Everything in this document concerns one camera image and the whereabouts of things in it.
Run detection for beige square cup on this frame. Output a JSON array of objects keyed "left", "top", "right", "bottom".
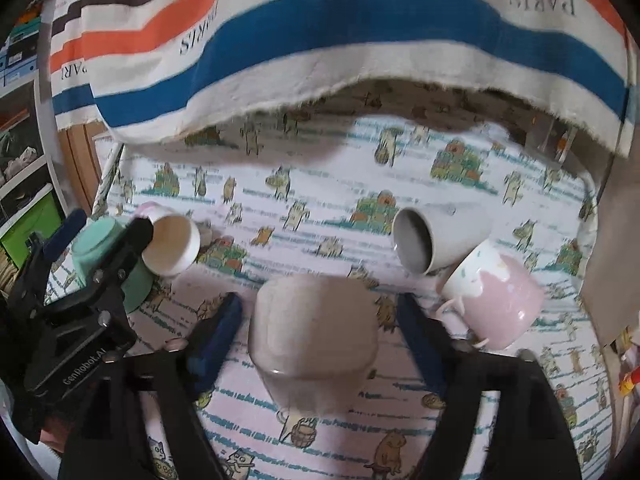
[{"left": 248, "top": 274, "right": 378, "bottom": 416}]

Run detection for mint green cup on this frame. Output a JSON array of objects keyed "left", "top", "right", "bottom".
[{"left": 69, "top": 214, "right": 155, "bottom": 316}]

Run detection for white round cup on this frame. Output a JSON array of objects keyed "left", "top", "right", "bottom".
[{"left": 134, "top": 202, "right": 201, "bottom": 278}]

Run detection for grey cylindrical cup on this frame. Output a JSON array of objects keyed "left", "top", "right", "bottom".
[{"left": 392, "top": 203, "right": 492, "bottom": 275}]

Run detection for green storage box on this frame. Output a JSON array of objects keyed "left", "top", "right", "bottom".
[{"left": 1, "top": 192, "right": 62, "bottom": 269}]

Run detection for cat pattern bed sheet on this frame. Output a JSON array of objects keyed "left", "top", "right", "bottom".
[{"left": 44, "top": 79, "right": 616, "bottom": 480}]

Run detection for pink white mug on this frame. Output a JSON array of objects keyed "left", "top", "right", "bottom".
[{"left": 436, "top": 240, "right": 544, "bottom": 351}]

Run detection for striped Paris blanket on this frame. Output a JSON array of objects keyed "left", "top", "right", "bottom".
[{"left": 49, "top": 0, "right": 639, "bottom": 156}]

